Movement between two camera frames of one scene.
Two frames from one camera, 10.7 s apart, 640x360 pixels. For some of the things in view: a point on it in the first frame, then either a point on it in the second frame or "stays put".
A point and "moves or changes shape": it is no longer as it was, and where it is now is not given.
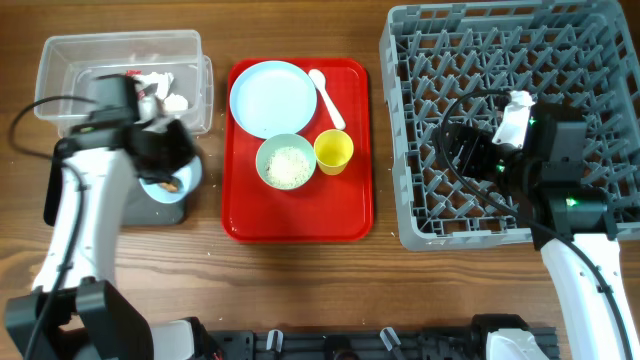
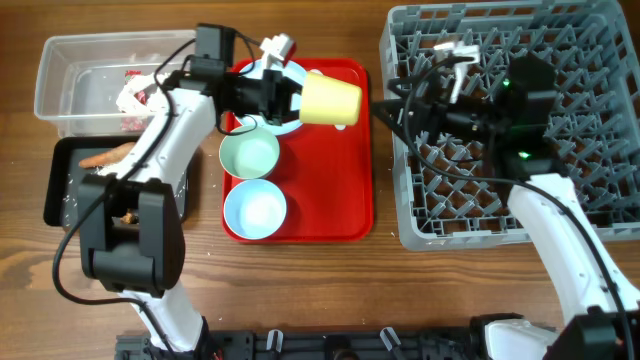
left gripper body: (177, 148) -> (253, 95)
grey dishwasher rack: (580, 58) stays put
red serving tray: (328, 208) stays put
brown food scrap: (169, 187) moves or changes shape
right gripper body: (501, 164) -> (466, 116)
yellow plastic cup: (333, 150) -> (328, 101)
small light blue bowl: (190, 176) -> (254, 209)
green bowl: (285, 161) -> (251, 155)
